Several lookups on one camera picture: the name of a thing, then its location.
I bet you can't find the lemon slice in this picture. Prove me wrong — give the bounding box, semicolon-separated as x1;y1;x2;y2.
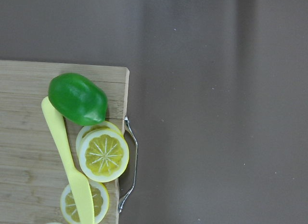
76;120;122;156
77;129;129;183
60;179;109;224

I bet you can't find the upper lemon slice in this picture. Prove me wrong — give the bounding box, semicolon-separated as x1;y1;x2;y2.
77;129;129;183

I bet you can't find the green toy lime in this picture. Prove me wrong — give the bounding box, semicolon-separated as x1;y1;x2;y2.
48;73;108;126

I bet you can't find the yellow plastic knife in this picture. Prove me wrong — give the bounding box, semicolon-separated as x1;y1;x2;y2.
41;97;95;224

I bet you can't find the lower lemon slice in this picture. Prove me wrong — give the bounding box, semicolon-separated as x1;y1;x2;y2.
60;179;109;224

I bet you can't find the bamboo cutting board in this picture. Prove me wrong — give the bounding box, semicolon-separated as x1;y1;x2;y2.
0;60;129;224

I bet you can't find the cutting board metal handle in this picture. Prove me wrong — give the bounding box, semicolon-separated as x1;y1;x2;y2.
117;115;139;214

